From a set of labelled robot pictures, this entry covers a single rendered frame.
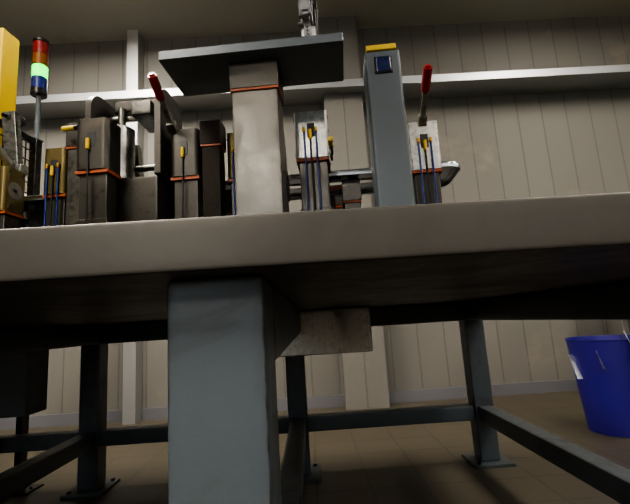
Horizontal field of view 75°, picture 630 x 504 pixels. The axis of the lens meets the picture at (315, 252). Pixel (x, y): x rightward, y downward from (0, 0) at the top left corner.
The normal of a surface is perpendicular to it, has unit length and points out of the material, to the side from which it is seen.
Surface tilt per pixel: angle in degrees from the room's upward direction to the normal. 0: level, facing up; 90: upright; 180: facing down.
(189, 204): 90
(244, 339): 90
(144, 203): 90
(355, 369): 90
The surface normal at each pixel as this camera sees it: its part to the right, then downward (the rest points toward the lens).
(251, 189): -0.07, -0.16
